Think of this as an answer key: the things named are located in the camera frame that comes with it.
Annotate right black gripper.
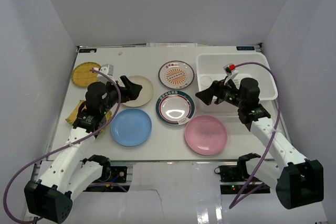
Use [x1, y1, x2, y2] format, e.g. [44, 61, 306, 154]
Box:
[195, 76, 245, 109]

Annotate cream plate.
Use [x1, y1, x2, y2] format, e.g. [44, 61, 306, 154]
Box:
[124, 76, 154, 108]

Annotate green rimmed white plate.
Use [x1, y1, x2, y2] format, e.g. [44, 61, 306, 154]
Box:
[155, 91, 195, 126]

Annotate orange sunburst plate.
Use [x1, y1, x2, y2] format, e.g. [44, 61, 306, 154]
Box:
[158, 60, 195, 90]

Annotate blue plate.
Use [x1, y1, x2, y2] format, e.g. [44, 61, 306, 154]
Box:
[110, 108, 152, 147]

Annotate yellow woven plate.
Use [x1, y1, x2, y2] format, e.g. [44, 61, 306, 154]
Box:
[66, 100, 112, 133]
[71, 62, 101, 88]

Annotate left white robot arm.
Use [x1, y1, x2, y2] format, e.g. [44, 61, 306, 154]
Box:
[24, 76, 142, 223]

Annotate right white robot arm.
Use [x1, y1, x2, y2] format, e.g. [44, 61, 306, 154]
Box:
[195, 78, 324, 209]

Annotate white plastic bin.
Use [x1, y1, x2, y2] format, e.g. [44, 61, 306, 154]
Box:
[196, 51, 278, 104]

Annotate pink plate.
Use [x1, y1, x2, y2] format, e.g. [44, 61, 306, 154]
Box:
[184, 115, 228, 156]

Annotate papers at back edge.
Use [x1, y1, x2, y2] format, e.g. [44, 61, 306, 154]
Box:
[146, 42, 198, 47]

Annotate right corner label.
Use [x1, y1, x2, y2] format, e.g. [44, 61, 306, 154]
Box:
[236, 46, 255, 51]

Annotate corner label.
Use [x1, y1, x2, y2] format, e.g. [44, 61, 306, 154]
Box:
[236, 46, 255, 51]
[78, 48, 97, 54]

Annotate left corner label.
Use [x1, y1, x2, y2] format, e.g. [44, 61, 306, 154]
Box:
[78, 48, 97, 54]

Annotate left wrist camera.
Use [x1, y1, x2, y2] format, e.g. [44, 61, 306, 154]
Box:
[99, 64, 114, 77]

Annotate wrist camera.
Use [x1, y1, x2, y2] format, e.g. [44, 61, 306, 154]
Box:
[223, 63, 239, 84]
[99, 64, 114, 77]

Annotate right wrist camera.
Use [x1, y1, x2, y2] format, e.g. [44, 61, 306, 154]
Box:
[223, 63, 239, 84]

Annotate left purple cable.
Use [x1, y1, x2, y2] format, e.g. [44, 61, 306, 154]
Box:
[2, 68, 122, 223]

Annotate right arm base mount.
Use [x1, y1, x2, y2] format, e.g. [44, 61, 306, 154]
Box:
[215, 165, 271, 195]

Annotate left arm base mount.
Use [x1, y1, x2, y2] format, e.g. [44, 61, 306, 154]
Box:
[85, 166, 130, 193]

